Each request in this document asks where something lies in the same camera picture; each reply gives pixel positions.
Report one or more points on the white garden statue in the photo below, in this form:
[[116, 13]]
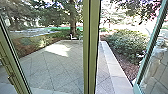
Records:
[[160, 63]]

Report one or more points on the green framed glass door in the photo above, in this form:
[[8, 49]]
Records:
[[150, 50]]

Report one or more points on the long low reddish hedge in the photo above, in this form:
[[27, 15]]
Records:
[[36, 41]]

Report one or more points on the dark tree trunk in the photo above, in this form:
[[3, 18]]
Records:
[[73, 16]]

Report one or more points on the green hedge bush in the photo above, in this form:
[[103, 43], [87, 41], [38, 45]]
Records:
[[128, 43]]

